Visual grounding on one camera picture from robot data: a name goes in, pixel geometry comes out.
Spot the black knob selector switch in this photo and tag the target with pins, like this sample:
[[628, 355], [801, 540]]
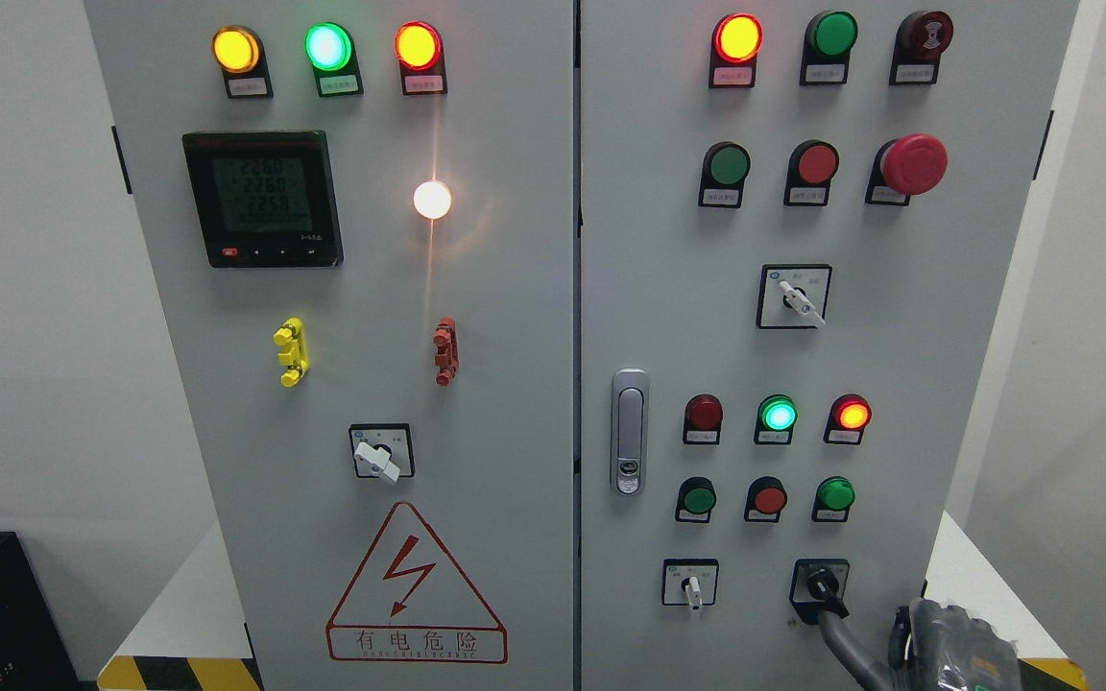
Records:
[[819, 585]]

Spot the red terminal connector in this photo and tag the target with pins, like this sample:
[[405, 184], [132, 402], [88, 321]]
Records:
[[446, 351]]

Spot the dark red lamp left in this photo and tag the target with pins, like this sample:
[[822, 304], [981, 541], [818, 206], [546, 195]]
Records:
[[703, 420]]

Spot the white lit indicator lamp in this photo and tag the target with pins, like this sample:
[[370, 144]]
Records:
[[432, 199]]

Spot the green push button lower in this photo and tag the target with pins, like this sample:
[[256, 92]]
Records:
[[697, 499]]

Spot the green push button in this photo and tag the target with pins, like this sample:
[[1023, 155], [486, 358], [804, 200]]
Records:
[[724, 170], [697, 499]]

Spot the green lit lamp middle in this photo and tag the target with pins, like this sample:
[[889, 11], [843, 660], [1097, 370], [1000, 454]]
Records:
[[776, 419]]

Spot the grey electrical cabinet left door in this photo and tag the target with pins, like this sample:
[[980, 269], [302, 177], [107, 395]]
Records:
[[493, 450]]

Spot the grey electrical cabinet door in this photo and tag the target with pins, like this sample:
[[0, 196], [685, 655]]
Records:
[[493, 450], [672, 288]]

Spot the green push button upper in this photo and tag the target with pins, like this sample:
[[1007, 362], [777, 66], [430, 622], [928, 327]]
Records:
[[724, 170]]

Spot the red push button lower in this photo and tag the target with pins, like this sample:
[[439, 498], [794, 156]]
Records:
[[766, 500]]

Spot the red push button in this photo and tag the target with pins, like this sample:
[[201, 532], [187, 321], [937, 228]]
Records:
[[766, 500], [810, 169]]

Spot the yellow terminal connector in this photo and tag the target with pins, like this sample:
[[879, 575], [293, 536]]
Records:
[[292, 356]]

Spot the grey electrical cabinet right door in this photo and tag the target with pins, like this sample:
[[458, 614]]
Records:
[[672, 288]]

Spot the red electric danger warning sign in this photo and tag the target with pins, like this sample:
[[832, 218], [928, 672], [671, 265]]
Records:
[[409, 601]]

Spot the red lamp right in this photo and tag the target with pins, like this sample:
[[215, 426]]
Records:
[[848, 418]]

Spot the red push button upper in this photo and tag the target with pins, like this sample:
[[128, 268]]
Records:
[[810, 169]]

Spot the green lamp lower right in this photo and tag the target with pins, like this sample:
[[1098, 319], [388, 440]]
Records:
[[833, 500]]

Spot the black digital power meter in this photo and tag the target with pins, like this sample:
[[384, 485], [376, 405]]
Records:
[[265, 199]]

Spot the red indicator lamp top left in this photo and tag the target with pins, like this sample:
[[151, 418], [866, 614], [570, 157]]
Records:
[[420, 52]]

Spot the red lit lamp right door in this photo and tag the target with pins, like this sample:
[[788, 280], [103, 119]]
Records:
[[736, 42]]

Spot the green indicator lamp top left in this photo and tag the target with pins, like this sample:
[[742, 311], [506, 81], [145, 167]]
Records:
[[333, 58]]

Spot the red emergency stop button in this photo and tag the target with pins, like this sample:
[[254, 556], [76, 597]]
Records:
[[906, 167]]

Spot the green lamp top right door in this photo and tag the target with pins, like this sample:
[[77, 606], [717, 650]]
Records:
[[829, 40]]

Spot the yellow indicator lamp top left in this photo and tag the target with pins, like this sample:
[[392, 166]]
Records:
[[241, 57]]

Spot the white platform with hazard stripes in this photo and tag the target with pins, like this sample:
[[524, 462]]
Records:
[[193, 636]]

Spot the silver door handle lock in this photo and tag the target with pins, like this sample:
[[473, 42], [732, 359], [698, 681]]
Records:
[[629, 424]]

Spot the white selector switch left door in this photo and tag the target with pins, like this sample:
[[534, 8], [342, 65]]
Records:
[[383, 451]]

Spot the white selector switch upper right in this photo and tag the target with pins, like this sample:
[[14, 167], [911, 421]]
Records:
[[793, 296]]

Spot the white selector switch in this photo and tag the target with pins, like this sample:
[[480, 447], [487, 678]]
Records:
[[691, 583], [793, 296]]

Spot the white selector switch lower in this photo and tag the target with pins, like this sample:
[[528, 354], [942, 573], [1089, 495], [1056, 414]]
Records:
[[691, 583]]

